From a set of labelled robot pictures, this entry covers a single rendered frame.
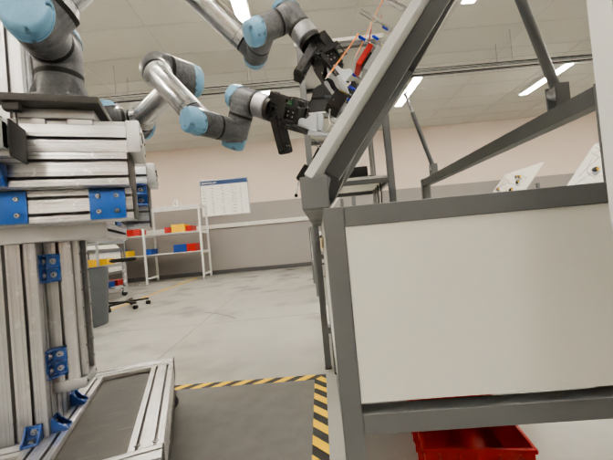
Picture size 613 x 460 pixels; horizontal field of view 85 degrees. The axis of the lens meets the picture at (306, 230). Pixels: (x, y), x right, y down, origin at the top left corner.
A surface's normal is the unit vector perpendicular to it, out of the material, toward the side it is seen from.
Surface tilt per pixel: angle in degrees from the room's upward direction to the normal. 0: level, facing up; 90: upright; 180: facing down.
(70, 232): 90
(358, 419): 90
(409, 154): 90
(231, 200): 90
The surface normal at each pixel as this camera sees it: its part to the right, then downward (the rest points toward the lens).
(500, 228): -0.04, -0.02
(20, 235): 0.34, -0.05
